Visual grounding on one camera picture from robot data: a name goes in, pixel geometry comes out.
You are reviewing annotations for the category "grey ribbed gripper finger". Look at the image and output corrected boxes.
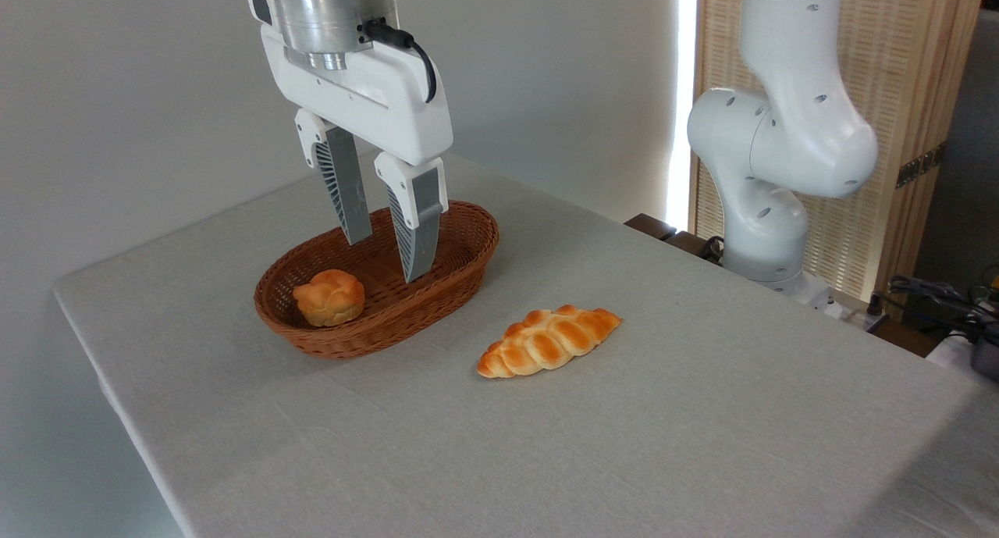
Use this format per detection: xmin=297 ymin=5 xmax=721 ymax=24
xmin=294 ymin=108 xmax=374 ymax=247
xmin=374 ymin=151 xmax=450 ymax=284

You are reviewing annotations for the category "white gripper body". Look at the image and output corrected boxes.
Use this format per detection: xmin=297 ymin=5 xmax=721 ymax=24
xmin=259 ymin=24 xmax=455 ymax=167

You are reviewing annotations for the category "round knotted bread bun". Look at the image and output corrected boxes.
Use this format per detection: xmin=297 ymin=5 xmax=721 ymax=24
xmin=292 ymin=269 xmax=367 ymax=328

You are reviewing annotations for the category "brown woven wicker basket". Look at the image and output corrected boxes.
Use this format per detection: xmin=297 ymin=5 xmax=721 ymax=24
xmin=254 ymin=201 xmax=500 ymax=360

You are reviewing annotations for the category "long braided bread loaf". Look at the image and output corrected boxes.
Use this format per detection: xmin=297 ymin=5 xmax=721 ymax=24
xmin=476 ymin=304 xmax=624 ymax=379

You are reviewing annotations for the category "dark brown wooden furniture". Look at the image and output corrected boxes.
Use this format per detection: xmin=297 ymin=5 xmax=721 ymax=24
xmin=624 ymin=213 xmax=727 ymax=266

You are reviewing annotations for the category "grey table cloth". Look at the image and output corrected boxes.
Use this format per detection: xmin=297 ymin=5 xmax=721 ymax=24
xmin=53 ymin=144 xmax=999 ymax=538

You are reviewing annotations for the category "wooden slatted folding screen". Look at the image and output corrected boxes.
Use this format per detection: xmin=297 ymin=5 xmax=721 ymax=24
xmin=689 ymin=0 xmax=989 ymax=322

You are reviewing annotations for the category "dark metal screen hinge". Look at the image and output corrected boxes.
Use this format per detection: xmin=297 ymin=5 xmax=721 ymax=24
xmin=895 ymin=143 xmax=946 ymax=189

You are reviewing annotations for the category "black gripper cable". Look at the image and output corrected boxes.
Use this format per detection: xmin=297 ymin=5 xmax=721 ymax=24
xmin=362 ymin=18 xmax=439 ymax=105

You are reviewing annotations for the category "black cable bundle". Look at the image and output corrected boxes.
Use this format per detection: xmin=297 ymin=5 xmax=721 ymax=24
xmin=868 ymin=266 xmax=999 ymax=345

